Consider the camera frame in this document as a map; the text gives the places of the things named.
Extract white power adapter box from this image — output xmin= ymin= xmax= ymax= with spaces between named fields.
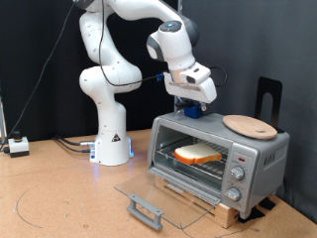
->
xmin=8 ymin=130 xmax=31 ymax=159

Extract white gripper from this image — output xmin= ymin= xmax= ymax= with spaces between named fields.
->
xmin=162 ymin=72 xmax=218 ymax=112

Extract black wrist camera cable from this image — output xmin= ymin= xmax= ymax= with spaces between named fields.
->
xmin=98 ymin=0 xmax=229 ymax=88

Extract black metal bookend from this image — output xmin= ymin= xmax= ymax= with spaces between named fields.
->
xmin=255 ymin=76 xmax=285 ymax=134

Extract metal frame post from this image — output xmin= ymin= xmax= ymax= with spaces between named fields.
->
xmin=0 ymin=95 xmax=8 ymax=145

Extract small round wooden board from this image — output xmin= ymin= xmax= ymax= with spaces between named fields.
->
xmin=222 ymin=114 xmax=278 ymax=141

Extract glass oven door with handle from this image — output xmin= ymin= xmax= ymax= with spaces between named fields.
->
xmin=114 ymin=167 xmax=223 ymax=232

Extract silver toaster oven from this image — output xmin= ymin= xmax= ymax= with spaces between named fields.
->
xmin=147 ymin=109 xmax=291 ymax=219

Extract slotted wooden block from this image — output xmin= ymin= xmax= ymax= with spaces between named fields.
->
xmin=154 ymin=175 xmax=240 ymax=230

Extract long hanging black cable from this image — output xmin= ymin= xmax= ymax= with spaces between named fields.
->
xmin=0 ymin=0 xmax=76 ymax=154

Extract black foam pad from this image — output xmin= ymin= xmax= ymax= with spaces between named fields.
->
xmin=259 ymin=197 xmax=277 ymax=211
xmin=237 ymin=206 xmax=266 ymax=224

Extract silver oven knob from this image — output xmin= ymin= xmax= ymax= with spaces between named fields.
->
xmin=230 ymin=165 xmax=247 ymax=181
xmin=225 ymin=186 xmax=243 ymax=202

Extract robot base cables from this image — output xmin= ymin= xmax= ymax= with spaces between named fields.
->
xmin=53 ymin=134 xmax=97 ymax=155

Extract slice of white bread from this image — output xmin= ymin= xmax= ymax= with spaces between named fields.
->
xmin=173 ymin=142 xmax=223 ymax=166

